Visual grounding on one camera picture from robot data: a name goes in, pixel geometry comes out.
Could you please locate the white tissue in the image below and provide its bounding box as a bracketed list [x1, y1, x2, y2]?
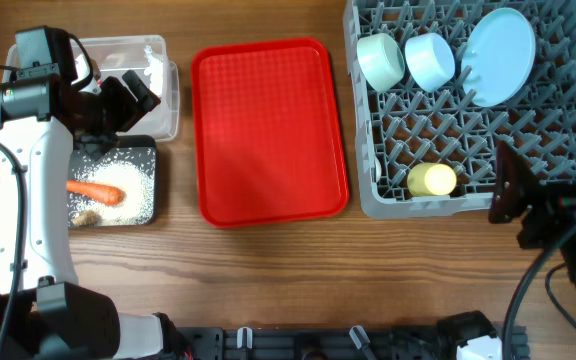
[144, 45, 164, 97]

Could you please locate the white rice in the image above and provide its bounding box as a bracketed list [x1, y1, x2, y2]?
[67, 147, 157, 226]

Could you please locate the orange carrot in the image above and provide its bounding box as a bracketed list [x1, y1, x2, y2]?
[66, 180, 124, 206]

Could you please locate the yellow plastic cup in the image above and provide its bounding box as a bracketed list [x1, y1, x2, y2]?
[406, 163, 457, 197]

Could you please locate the brown food scrap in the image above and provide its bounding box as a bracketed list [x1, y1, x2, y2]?
[72, 210, 100, 227]

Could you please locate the light blue plate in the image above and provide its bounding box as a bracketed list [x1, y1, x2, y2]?
[461, 7, 536, 107]

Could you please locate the white plastic spoon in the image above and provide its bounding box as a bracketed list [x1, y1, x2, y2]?
[374, 157, 382, 183]

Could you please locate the light blue bowl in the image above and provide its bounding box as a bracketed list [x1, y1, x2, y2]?
[404, 33, 456, 92]

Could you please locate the mint green bowl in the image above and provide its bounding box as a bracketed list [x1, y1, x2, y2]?
[357, 33, 406, 92]

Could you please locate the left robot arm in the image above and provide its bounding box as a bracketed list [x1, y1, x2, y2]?
[0, 26, 179, 359]

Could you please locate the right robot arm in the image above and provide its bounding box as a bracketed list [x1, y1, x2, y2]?
[433, 142, 576, 359]

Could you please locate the black waste tray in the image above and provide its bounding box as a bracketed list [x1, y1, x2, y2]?
[65, 134, 159, 230]

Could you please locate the grey dishwasher rack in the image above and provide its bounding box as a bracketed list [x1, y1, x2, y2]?
[343, 0, 576, 219]

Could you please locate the clear plastic bin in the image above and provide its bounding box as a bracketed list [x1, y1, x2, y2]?
[2, 34, 181, 144]

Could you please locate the red serving tray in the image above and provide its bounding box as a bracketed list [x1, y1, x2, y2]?
[191, 37, 349, 228]

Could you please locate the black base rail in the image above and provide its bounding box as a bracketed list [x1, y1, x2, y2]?
[178, 325, 503, 360]

